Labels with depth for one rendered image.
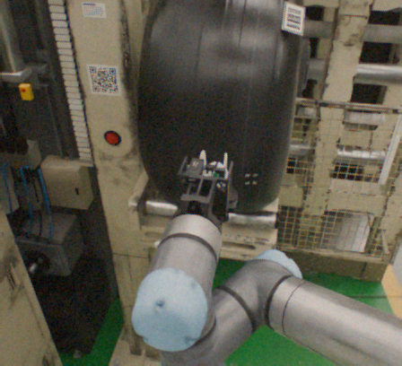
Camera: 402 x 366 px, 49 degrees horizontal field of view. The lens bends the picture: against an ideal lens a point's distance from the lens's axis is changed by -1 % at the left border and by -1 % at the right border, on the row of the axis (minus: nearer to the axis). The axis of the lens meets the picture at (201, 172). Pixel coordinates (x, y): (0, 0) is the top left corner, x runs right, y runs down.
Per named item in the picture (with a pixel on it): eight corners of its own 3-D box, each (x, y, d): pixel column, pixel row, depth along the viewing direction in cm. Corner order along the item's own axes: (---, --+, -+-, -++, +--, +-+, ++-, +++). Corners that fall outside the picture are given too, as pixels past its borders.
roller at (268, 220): (144, 192, 115) (147, 203, 118) (140, 205, 112) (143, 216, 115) (280, 208, 110) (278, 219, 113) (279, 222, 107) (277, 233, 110)
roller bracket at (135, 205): (129, 231, 114) (126, 204, 108) (167, 146, 145) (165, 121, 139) (142, 233, 113) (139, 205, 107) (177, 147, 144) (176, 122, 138)
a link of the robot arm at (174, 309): (135, 357, 47) (117, 300, 43) (161, 283, 56) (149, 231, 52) (207, 362, 45) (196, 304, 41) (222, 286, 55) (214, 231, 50)
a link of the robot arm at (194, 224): (215, 283, 55) (152, 274, 56) (221, 259, 58) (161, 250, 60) (219, 237, 51) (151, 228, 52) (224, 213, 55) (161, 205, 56)
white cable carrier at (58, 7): (81, 165, 119) (43, -18, 90) (88, 155, 123) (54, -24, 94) (96, 167, 119) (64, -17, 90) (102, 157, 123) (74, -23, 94)
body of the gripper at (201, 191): (236, 159, 64) (224, 206, 54) (231, 207, 68) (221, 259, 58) (184, 153, 65) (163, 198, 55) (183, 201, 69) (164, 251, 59)
